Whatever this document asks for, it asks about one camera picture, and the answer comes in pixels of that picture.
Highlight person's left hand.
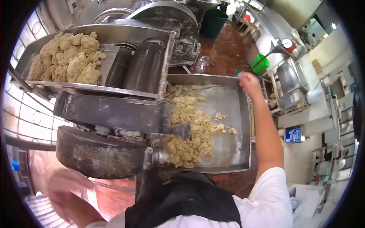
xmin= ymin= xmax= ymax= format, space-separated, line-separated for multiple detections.
xmin=46 ymin=168 xmax=97 ymax=220

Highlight person's right hand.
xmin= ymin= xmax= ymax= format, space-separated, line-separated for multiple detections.
xmin=237 ymin=72 xmax=263 ymax=99

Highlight person's right fingers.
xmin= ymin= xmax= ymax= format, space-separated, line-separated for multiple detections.
xmin=237 ymin=72 xmax=252 ymax=88

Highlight bright green bucket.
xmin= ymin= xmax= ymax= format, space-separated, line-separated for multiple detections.
xmin=250 ymin=54 xmax=270 ymax=74

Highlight steel catch tray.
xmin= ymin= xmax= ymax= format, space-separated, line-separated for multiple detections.
xmin=163 ymin=74 xmax=253 ymax=174

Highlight steel counter machine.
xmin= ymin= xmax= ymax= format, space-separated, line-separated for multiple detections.
xmin=274 ymin=58 xmax=311 ymax=111

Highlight beige plastic chair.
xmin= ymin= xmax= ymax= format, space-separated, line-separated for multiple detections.
xmin=238 ymin=14 xmax=259 ymax=37

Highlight red kitchen scale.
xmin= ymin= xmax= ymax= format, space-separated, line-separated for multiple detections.
xmin=281 ymin=38 xmax=298 ymax=54

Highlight dark green bin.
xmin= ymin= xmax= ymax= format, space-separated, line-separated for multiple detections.
xmin=199 ymin=9 xmax=229 ymax=39

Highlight pile of crumbled dough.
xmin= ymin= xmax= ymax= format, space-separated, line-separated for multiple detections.
xmin=164 ymin=83 xmax=238 ymax=169

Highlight dough roller machine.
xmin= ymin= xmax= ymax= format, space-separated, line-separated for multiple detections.
xmin=9 ymin=0 xmax=201 ymax=181

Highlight person's body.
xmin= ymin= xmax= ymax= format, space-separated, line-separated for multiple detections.
xmin=86 ymin=167 xmax=294 ymax=228

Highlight lump of kneaded dough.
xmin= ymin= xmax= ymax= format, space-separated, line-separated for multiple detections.
xmin=27 ymin=31 xmax=107 ymax=85

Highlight window with metal grille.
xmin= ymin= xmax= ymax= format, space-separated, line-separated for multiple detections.
xmin=1 ymin=8 xmax=73 ymax=150

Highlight blue wall sign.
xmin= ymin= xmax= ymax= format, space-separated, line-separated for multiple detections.
xmin=285 ymin=127 xmax=303 ymax=143

